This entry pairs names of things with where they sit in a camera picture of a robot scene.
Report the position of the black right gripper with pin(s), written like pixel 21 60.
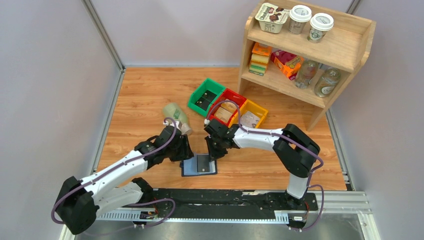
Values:
pixel 213 155

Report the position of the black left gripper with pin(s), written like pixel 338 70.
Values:
pixel 186 150

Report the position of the blue leather card holder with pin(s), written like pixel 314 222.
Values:
pixel 188 167

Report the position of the green liquid plastic bottle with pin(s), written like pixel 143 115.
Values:
pixel 173 110

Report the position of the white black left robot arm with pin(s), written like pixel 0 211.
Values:
pixel 106 182

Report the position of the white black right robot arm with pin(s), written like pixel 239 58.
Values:
pixel 297 151

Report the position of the tan cards in red bin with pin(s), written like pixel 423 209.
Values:
pixel 225 111

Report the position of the silver cards in yellow bin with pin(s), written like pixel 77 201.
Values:
pixel 250 120

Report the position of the black cards in green bin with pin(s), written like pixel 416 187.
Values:
pixel 205 100

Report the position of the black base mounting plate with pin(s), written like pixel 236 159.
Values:
pixel 225 204

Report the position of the yellow plastic bin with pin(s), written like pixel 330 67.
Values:
pixel 253 107

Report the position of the green plastic bin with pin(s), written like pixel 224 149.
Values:
pixel 207 84

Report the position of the red plastic bin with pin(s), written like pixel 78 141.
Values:
pixel 227 96

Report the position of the stack of sponges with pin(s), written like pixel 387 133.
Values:
pixel 260 57

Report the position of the orange pink snack box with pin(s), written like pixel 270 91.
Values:
pixel 288 63

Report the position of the left clear glass bottle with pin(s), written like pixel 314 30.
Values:
pixel 306 73

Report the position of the clear glass bottle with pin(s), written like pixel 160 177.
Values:
pixel 306 73
pixel 327 82

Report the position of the right clear glass bottle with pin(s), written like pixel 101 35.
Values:
pixel 327 82

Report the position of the wooden shelf unit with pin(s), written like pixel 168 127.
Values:
pixel 346 47

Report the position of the chobani yogurt cup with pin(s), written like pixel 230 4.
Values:
pixel 271 17

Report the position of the left white lidded coffee cup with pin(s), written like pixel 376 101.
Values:
pixel 299 16

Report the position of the white lidded coffee cup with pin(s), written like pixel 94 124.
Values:
pixel 299 16
pixel 320 24

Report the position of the right white lidded coffee cup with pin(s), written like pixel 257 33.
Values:
pixel 320 24

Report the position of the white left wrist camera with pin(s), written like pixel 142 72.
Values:
pixel 172 122

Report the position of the aluminium frame rail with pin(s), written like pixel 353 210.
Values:
pixel 329 202

